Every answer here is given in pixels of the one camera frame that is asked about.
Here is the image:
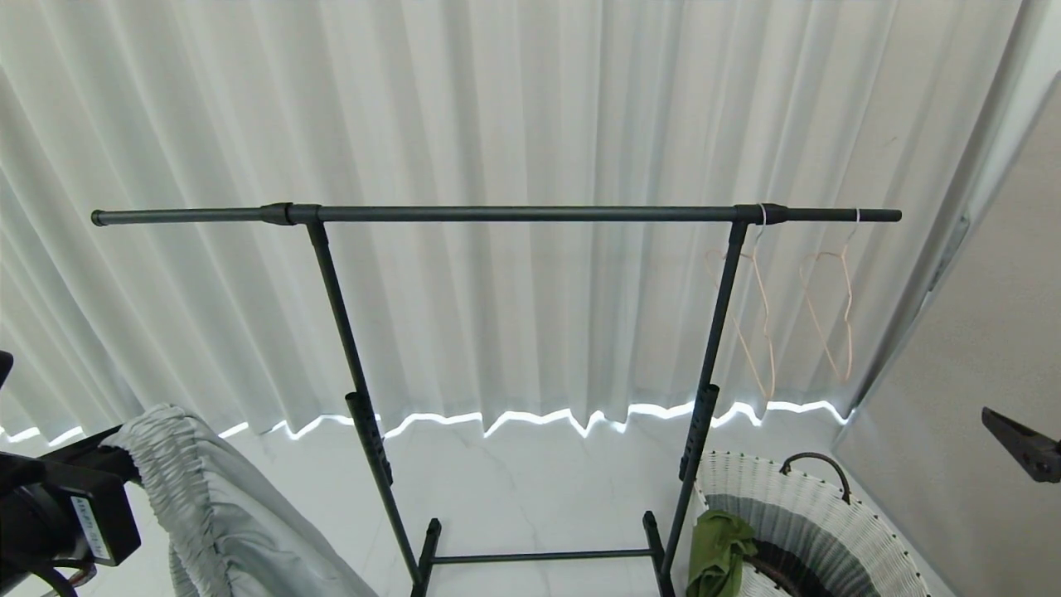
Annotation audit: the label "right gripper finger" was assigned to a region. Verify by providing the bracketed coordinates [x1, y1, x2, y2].
[982, 406, 1061, 484]

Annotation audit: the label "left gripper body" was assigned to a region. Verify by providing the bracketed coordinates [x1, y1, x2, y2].
[0, 453, 142, 573]

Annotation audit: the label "pale grey shorts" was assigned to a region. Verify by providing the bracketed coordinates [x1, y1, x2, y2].
[99, 404, 378, 597]

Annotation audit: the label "pink clothes hanger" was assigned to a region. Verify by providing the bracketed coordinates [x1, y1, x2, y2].
[703, 226, 778, 405]
[798, 217, 856, 384]

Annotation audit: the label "white laundry basket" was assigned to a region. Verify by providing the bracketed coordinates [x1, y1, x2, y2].
[692, 450, 933, 597]

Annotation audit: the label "black clothes rack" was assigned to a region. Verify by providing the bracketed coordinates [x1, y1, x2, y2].
[91, 201, 903, 597]

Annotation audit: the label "green garment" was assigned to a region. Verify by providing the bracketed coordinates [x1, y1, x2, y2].
[686, 510, 759, 597]

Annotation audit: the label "white curtain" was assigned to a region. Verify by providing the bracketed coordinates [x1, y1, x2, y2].
[0, 0, 1029, 442]

